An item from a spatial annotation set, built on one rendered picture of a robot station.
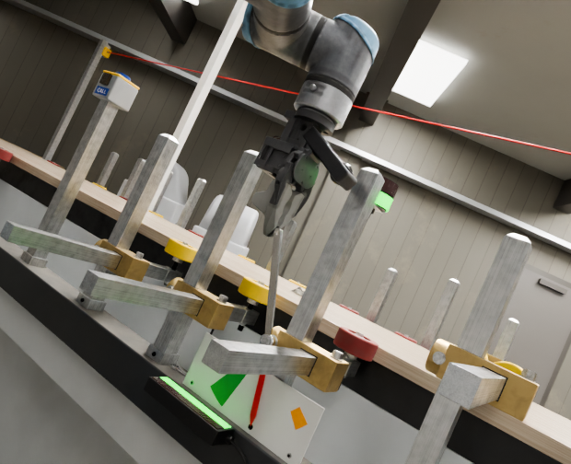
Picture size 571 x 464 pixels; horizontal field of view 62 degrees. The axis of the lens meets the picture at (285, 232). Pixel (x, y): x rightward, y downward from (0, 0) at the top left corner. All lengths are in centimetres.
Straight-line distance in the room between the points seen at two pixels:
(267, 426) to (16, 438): 99
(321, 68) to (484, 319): 45
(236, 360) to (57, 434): 98
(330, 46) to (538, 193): 619
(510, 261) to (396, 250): 555
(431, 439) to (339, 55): 58
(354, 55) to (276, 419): 59
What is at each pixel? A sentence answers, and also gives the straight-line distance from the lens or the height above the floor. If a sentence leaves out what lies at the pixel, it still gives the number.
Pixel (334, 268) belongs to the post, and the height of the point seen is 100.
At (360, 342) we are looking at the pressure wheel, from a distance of 89.
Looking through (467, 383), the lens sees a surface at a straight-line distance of 46.
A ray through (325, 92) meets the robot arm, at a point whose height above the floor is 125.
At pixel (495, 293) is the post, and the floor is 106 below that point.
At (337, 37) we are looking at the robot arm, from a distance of 82.
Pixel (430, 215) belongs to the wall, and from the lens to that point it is 638.
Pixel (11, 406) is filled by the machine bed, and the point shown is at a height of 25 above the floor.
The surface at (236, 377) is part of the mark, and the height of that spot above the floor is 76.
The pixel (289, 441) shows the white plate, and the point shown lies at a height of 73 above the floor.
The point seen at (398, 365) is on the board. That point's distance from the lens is 95.
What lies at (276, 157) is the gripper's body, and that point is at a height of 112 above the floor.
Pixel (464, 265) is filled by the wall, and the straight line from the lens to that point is 648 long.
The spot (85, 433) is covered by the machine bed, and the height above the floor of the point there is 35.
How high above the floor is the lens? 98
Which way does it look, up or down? 3 degrees up
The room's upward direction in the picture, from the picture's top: 25 degrees clockwise
